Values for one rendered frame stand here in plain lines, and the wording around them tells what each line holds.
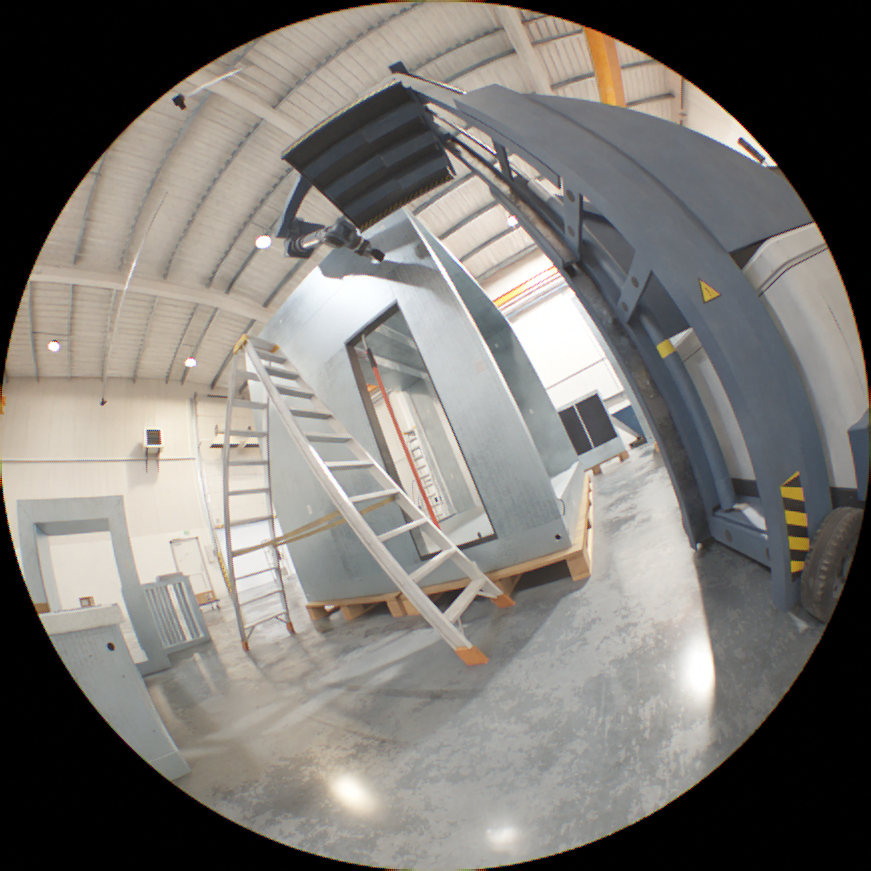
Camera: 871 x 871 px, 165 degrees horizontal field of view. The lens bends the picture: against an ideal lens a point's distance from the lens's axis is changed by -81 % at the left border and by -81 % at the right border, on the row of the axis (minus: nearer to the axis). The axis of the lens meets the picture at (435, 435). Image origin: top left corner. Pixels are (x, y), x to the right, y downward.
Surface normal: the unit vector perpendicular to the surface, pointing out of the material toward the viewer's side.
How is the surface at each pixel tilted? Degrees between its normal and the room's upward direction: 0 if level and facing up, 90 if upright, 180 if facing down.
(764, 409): 90
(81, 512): 90
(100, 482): 90
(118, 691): 90
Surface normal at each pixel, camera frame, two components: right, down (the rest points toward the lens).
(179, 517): 0.79, -0.43
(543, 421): -0.48, -0.01
